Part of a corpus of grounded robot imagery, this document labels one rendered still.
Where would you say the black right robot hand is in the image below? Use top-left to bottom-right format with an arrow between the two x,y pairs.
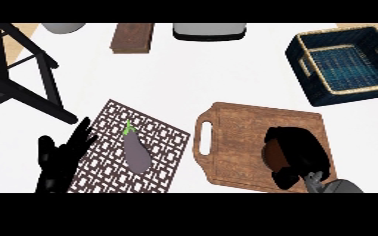
263,126 -> 332,191

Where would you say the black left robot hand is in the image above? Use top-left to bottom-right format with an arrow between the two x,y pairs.
34,116 -> 99,194

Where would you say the brown wooden cutting board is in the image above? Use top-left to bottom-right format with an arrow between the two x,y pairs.
192,101 -> 340,194

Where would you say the dark blue wicker basket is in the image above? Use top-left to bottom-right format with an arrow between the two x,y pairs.
285,24 -> 378,108

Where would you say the brown patterned placemat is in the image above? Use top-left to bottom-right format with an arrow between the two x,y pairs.
67,98 -> 192,194

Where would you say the purple eggplant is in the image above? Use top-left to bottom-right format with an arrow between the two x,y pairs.
121,119 -> 152,175

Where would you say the brown wooden block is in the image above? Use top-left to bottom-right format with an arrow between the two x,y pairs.
109,22 -> 157,55

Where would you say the grey round object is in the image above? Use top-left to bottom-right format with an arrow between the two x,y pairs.
40,22 -> 87,35

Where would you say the grey and black appliance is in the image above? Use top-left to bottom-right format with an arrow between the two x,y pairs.
171,22 -> 248,42

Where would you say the black frame stand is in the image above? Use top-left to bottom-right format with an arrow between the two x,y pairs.
0,22 -> 80,125

